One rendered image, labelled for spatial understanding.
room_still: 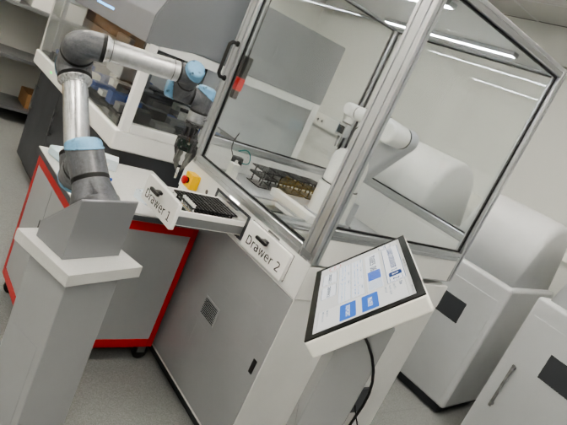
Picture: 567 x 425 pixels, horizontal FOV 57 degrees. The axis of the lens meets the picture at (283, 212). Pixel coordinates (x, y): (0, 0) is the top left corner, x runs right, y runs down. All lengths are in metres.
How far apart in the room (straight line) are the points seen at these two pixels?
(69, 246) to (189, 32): 1.49
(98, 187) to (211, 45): 1.40
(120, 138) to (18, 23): 3.39
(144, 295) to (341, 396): 1.18
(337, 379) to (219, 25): 1.95
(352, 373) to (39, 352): 0.96
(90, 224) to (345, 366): 0.85
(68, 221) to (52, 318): 0.31
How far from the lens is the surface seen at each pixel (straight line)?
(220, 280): 2.26
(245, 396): 2.12
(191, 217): 2.02
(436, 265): 2.45
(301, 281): 1.88
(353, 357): 1.50
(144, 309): 2.50
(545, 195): 4.92
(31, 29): 6.10
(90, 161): 1.71
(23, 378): 1.92
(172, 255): 2.39
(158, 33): 2.75
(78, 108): 1.95
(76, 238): 1.66
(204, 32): 2.85
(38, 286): 1.80
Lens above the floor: 1.52
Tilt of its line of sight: 14 degrees down
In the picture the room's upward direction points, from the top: 24 degrees clockwise
